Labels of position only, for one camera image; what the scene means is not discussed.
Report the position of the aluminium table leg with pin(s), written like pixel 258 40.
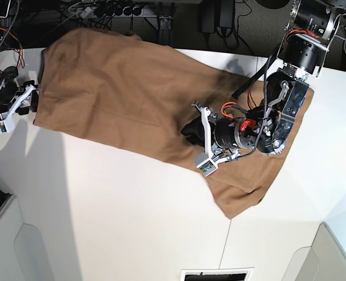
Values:
pixel 165 30

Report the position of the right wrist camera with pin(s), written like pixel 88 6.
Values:
pixel 7 125

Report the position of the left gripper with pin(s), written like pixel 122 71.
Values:
pixel 222 135

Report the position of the brown t-shirt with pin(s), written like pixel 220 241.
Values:
pixel 121 91

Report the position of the black power adapter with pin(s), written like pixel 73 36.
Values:
pixel 215 14

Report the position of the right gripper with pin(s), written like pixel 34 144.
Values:
pixel 11 92

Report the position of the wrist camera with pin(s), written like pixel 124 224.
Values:
pixel 206 164
pixel 7 125

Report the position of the white framed floor vent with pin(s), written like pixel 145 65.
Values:
pixel 216 274

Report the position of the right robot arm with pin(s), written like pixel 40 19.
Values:
pixel 11 73

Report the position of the white power strip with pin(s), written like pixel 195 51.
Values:
pixel 81 13

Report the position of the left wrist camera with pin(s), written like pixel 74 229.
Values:
pixel 206 164

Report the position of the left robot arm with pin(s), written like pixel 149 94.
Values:
pixel 309 33

